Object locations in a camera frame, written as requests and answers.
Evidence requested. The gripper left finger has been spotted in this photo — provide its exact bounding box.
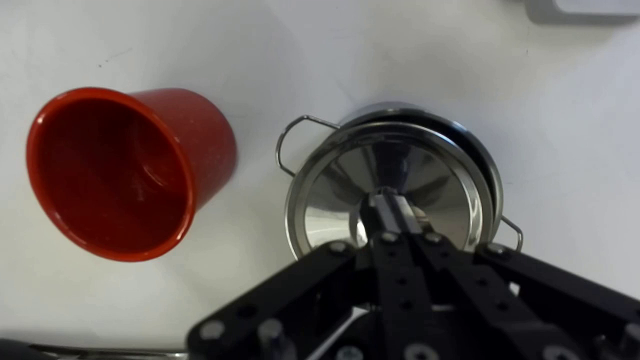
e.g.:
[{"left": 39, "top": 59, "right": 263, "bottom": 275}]
[{"left": 187, "top": 192, "right": 437, "bottom": 360}]

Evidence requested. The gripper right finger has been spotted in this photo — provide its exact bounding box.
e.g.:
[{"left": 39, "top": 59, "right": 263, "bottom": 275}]
[{"left": 394, "top": 193, "right": 640, "bottom": 360}]

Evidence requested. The silver lid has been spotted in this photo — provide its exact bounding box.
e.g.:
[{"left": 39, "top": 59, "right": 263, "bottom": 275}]
[{"left": 285, "top": 121, "right": 495, "bottom": 261}]

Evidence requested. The red pot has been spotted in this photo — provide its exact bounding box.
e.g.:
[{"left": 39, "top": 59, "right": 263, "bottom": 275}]
[{"left": 26, "top": 87, "right": 238, "bottom": 263}]

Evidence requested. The dark pan with silver rim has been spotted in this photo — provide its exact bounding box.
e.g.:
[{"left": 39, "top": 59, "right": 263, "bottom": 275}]
[{"left": 0, "top": 338, "right": 189, "bottom": 360}]

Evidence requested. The grey and white box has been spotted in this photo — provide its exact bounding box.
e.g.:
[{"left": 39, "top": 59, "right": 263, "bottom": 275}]
[{"left": 522, "top": 0, "right": 640, "bottom": 25}]

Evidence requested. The silver pot with wire handles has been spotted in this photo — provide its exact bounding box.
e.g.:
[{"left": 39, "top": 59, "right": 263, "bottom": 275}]
[{"left": 275, "top": 102, "right": 524, "bottom": 253}]

